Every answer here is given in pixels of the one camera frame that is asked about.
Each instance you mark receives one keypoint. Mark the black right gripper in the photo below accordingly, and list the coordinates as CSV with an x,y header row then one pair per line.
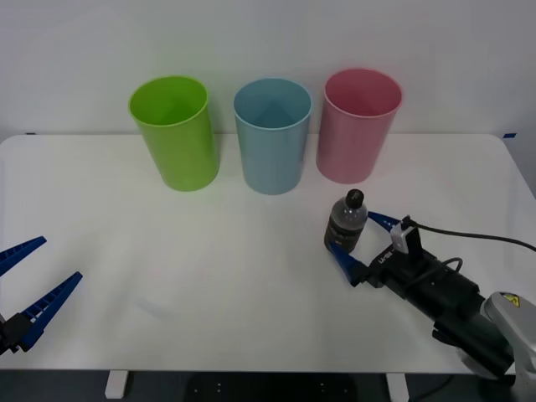
x,y
402,274

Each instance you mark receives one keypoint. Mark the pale blue plastic bin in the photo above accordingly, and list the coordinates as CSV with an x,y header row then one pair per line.
x,y
272,163

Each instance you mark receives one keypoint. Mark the white table leg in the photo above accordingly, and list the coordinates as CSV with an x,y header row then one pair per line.
x,y
397,387
116,384

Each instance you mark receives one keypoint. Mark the green plastic bin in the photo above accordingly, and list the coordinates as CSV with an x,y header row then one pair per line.
x,y
184,159

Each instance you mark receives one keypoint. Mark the pink plastic bin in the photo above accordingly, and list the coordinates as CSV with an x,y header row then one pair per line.
x,y
347,146

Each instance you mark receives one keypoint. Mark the dark bottle with black cap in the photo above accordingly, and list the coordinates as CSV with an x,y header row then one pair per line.
x,y
345,222

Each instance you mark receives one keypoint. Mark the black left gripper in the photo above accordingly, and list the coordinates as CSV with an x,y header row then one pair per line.
x,y
5,337

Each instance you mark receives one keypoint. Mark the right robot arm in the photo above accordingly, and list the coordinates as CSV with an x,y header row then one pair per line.
x,y
452,310

